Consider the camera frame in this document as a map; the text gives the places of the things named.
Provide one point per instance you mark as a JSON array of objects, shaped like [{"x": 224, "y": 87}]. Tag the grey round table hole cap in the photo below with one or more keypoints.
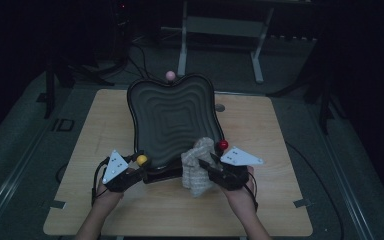
[{"x": 220, "y": 107}]

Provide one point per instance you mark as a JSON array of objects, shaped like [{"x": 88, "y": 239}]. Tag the yellow ball knob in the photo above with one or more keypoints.
[{"x": 142, "y": 160}]

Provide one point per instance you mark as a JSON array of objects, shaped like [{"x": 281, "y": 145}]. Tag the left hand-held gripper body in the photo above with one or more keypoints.
[{"x": 118, "y": 175}]

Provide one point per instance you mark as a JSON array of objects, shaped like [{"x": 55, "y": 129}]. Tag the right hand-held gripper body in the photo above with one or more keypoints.
[{"x": 233, "y": 173}]

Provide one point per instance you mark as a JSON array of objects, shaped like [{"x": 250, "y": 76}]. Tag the grey fluffy cloth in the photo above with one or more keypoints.
[{"x": 196, "y": 170}]

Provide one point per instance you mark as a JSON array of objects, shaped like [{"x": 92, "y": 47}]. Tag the red ball knob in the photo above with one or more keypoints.
[{"x": 222, "y": 145}]

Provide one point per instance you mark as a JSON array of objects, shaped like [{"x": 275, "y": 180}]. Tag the person's right hand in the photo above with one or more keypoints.
[{"x": 241, "y": 198}]

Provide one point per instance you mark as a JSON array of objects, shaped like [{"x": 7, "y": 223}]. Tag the person's left hand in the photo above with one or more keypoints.
[{"x": 110, "y": 196}]

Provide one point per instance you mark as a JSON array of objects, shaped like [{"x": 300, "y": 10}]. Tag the black wavy ridged tray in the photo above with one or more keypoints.
[{"x": 175, "y": 120}]

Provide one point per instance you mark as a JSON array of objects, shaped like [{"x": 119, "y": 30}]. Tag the white metal stand frame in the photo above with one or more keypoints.
[{"x": 225, "y": 26}]

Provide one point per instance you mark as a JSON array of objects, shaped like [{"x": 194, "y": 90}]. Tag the pink ball knob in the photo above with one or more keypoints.
[{"x": 170, "y": 75}]

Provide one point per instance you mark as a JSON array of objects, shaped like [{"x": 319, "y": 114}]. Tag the grey tape piece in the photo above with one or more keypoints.
[
  {"x": 302, "y": 202},
  {"x": 57, "y": 204}
]

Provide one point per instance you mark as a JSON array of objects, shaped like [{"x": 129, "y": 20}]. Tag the black metal stand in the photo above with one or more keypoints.
[
  {"x": 325, "y": 110},
  {"x": 49, "y": 90}
]

